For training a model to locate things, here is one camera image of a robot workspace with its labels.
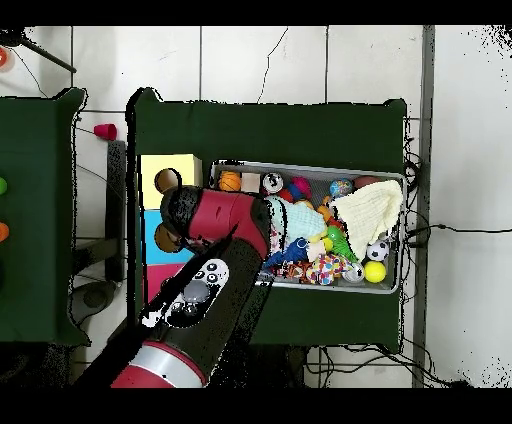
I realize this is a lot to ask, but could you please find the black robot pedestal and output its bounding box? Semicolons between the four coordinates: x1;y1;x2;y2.
223;344;309;389

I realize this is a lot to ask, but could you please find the polka-dot cloth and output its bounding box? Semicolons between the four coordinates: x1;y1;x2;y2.
307;252;353;286

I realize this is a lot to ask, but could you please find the yellow ball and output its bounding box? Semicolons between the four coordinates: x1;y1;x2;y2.
363;260;388;284

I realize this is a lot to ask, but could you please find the silver mesh bin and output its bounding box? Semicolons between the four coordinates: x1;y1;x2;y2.
207;159;407;296

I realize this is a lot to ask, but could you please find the wooden box with three holes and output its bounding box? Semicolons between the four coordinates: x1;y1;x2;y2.
136;153;209;305

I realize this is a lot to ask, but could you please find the red plastic cup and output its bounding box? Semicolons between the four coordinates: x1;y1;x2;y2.
93;122;119;142

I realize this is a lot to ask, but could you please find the mint waffle cloth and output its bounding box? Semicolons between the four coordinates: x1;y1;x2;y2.
265;195;328;243

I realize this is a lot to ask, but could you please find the small soccer ball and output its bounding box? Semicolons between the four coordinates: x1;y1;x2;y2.
366;238;390;262

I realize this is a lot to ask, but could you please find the wooden block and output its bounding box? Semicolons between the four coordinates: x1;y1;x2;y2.
240;172;262;193

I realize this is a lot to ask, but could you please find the cream waffle cloth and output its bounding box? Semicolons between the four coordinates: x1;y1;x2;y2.
331;178;404;261

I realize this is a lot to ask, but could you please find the dark green table cloth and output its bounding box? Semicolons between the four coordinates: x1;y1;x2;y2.
0;87;91;346
126;87;408;355

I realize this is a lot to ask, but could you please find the orange toy basketball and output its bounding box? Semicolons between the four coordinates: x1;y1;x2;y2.
218;170;243;193

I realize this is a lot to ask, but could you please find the black floor cable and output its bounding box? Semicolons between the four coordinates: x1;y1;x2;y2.
401;222;512;250

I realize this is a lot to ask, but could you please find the black tripod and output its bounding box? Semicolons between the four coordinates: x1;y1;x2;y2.
0;26;77;74

